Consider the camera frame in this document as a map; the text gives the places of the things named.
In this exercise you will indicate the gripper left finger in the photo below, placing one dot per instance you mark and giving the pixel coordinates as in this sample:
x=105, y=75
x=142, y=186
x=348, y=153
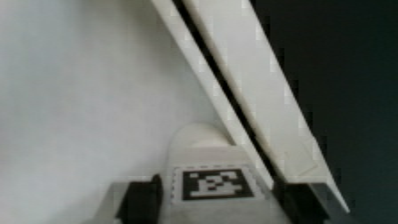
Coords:
x=131, y=202

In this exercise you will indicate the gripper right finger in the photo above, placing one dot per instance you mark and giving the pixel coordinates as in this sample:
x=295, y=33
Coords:
x=309, y=203

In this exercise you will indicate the white table leg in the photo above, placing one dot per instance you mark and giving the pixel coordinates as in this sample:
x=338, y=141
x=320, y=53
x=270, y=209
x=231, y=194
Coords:
x=215, y=191

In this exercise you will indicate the white square table top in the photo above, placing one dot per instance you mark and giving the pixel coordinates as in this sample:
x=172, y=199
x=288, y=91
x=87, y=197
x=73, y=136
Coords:
x=103, y=90

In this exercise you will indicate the white obstacle front bar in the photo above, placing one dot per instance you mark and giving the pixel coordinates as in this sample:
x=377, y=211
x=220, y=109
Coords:
x=233, y=37

